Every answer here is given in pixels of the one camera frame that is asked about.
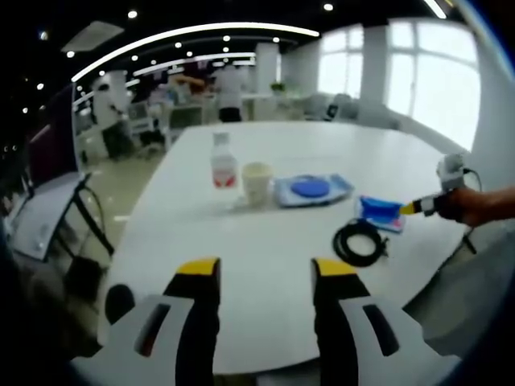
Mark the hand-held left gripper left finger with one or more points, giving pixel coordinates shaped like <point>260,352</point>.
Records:
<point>197,321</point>

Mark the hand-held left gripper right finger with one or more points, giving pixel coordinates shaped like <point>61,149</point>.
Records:
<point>336,321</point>

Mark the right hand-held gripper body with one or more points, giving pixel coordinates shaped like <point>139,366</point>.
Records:
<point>452,173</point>

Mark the blue tissue pack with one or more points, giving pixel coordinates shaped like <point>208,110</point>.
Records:
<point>378,209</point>

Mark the wet wipes pack blue lid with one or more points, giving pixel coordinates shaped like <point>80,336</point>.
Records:
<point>307,188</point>

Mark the printed paper cup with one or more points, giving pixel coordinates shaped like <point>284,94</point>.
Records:
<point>256,187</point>

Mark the clear plastic water bottle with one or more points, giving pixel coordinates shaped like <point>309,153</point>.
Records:
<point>223,169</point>

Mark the person's right hand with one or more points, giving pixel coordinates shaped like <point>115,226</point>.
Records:
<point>462,205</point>

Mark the black oval object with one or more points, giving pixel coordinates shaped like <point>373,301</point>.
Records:
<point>119,303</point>

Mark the large window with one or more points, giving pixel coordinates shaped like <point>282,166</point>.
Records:
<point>438,88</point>

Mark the white table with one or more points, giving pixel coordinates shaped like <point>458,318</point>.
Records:
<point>281,225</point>

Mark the grey mesh office chair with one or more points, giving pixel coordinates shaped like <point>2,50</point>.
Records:
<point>44,217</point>

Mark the green potted plant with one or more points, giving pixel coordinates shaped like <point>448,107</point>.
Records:
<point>277,87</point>

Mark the white counter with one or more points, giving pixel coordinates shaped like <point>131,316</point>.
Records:
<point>261,106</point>

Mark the dark maroon partition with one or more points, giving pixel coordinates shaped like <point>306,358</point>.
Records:
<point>52,149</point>

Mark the curved ceiling light strip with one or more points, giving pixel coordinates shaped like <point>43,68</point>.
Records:
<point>241,25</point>

